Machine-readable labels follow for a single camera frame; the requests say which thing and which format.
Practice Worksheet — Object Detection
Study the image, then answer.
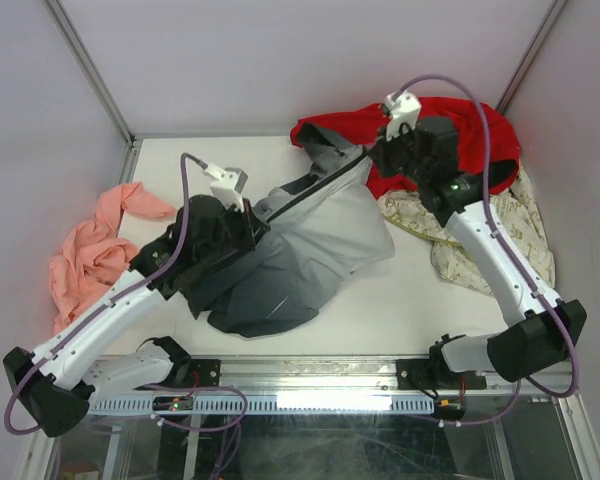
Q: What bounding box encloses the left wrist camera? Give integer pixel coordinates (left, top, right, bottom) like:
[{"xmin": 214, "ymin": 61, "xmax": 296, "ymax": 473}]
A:
[{"xmin": 204, "ymin": 163, "xmax": 248, "ymax": 212}]

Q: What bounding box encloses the white slotted cable duct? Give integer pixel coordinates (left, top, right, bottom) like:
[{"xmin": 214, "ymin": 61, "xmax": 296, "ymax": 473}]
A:
[{"xmin": 89, "ymin": 391, "xmax": 434, "ymax": 416}]

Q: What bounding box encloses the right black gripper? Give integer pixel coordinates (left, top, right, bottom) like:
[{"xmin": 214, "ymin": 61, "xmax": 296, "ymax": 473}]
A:
[{"xmin": 370, "ymin": 118, "xmax": 431, "ymax": 185}]

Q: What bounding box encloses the cream patterned garment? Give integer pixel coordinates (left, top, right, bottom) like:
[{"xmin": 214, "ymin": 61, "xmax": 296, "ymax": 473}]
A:
[{"xmin": 378, "ymin": 169, "xmax": 555, "ymax": 295}]

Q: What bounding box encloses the pink cloth garment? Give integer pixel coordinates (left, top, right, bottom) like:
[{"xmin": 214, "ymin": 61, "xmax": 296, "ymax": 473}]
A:
[{"xmin": 49, "ymin": 182, "xmax": 176, "ymax": 334}]

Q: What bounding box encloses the right aluminium corner post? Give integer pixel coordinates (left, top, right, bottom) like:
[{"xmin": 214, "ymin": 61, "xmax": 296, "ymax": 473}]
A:
[{"xmin": 496, "ymin": 0, "xmax": 571, "ymax": 115}]

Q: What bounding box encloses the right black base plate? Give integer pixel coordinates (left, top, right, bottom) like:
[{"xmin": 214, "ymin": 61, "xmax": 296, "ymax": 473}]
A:
[{"xmin": 395, "ymin": 358, "xmax": 487, "ymax": 394}]

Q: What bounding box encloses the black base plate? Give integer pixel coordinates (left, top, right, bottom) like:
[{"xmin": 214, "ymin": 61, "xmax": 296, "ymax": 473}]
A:
[
  {"xmin": 180, "ymin": 358, "xmax": 221, "ymax": 390},
  {"xmin": 395, "ymin": 358, "xmax": 487, "ymax": 394}
]

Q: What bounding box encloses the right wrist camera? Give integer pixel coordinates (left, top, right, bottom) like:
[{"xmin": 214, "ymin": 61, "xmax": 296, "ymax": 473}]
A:
[{"xmin": 381, "ymin": 90, "xmax": 421, "ymax": 141}]

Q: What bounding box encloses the left aluminium corner post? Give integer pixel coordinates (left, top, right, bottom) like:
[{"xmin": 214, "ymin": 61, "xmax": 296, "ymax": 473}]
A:
[{"xmin": 43, "ymin": 0, "xmax": 137, "ymax": 147}]

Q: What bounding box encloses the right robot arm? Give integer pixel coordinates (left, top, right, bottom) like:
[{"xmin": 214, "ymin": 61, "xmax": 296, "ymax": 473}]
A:
[{"xmin": 370, "ymin": 117, "xmax": 587, "ymax": 387}]

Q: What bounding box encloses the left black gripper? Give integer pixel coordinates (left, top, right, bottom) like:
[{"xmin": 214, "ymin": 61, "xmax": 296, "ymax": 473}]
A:
[{"xmin": 195, "ymin": 196, "xmax": 269, "ymax": 264}]

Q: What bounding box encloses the dark grey zip jacket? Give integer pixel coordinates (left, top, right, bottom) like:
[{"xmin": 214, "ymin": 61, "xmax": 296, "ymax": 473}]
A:
[{"xmin": 183, "ymin": 123, "xmax": 395, "ymax": 338}]

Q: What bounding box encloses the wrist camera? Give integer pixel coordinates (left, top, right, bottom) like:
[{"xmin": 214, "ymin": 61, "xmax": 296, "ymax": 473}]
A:
[
  {"xmin": 204, "ymin": 163, "xmax": 248, "ymax": 212},
  {"xmin": 381, "ymin": 90, "xmax": 421, "ymax": 141}
]

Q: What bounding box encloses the aluminium front rail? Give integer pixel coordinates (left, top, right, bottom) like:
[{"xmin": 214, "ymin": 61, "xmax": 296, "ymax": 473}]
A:
[{"xmin": 42, "ymin": 353, "xmax": 580, "ymax": 396}]

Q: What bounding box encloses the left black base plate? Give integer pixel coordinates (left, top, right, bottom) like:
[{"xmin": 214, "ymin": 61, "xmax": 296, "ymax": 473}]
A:
[{"xmin": 180, "ymin": 358, "xmax": 221, "ymax": 390}]

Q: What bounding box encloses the red jacket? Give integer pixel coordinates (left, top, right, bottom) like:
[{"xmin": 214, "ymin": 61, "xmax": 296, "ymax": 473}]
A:
[{"xmin": 290, "ymin": 97, "xmax": 520, "ymax": 198}]

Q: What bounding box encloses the aluminium corner post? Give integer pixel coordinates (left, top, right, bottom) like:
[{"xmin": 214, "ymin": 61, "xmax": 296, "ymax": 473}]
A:
[
  {"xmin": 43, "ymin": 0, "xmax": 137, "ymax": 147},
  {"xmin": 496, "ymin": 0, "xmax": 571, "ymax": 115}
]

